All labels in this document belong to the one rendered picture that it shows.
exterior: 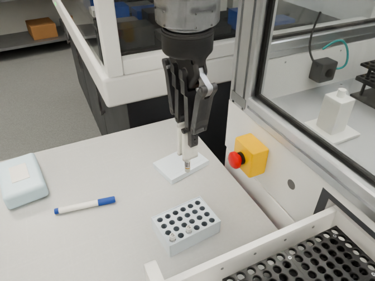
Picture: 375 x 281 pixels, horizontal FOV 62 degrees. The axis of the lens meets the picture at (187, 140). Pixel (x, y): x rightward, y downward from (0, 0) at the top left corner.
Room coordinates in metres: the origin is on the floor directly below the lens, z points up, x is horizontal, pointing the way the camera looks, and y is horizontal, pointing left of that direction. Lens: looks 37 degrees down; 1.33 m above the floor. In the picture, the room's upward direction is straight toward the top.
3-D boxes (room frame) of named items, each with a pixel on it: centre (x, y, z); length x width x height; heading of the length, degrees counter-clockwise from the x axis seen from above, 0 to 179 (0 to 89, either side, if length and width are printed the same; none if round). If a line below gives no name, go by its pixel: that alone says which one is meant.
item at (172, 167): (0.65, 0.02, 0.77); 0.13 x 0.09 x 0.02; 128
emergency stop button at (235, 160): (0.54, -0.11, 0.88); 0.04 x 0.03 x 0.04; 25
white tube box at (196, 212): (0.43, 0.00, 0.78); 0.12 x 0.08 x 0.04; 121
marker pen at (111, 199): (0.50, 0.24, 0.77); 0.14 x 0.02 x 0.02; 106
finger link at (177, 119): (0.46, 0.01, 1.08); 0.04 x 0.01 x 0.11; 121
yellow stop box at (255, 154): (0.55, -0.14, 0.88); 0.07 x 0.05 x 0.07; 25
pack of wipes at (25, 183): (0.57, 0.42, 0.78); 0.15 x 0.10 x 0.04; 32
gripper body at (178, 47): (0.45, 0.00, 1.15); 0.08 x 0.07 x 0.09; 31
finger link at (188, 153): (0.44, 0.00, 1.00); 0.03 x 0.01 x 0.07; 121
